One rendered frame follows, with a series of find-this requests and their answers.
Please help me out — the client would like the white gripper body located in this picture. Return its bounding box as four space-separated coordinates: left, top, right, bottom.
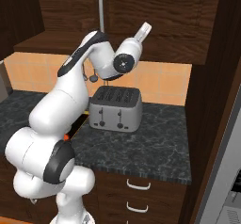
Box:
135 22 153 43

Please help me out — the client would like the grey fridge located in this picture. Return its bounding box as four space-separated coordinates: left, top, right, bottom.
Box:
197 86 241 224

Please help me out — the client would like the dark wood drawer front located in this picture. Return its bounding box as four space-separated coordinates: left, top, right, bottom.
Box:
95 169 190 201
95 193 186 222
96 216 184 224

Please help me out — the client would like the grey four-slot toaster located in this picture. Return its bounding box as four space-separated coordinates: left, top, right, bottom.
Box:
88 85 143 134

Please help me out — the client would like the tall dark wood panel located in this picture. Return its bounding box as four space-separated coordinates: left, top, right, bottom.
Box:
177 0 241 224

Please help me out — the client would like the dark hanging tool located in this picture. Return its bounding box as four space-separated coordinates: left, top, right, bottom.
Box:
88 67 99 83
81 61 89 82

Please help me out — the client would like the grey cabinet door handle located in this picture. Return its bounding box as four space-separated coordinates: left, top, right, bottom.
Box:
98 0 105 34

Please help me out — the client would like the grey appliance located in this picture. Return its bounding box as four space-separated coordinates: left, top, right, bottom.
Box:
0 60 14 104

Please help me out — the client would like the dark wood wall cabinet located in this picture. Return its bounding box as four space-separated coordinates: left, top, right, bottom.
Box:
13 0 223 66

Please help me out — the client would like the dark wood cabinet door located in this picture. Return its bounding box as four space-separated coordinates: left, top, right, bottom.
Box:
0 0 46 61

